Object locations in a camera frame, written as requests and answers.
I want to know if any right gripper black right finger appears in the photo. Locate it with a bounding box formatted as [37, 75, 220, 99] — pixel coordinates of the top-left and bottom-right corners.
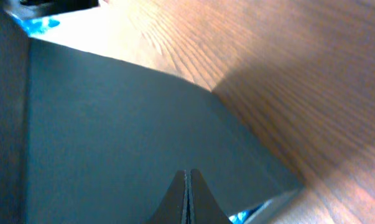
[187, 169, 231, 224]

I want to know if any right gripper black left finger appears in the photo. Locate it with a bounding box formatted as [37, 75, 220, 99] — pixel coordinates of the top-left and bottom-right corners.
[146, 170, 187, 224]

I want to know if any black gift box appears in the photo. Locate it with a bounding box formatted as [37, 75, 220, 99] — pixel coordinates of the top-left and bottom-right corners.
[0, 1, 303, 223]

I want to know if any blue Oreo cookie pack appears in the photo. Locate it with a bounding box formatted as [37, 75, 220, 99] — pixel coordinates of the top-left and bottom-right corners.
[12, 14, 60, 35]

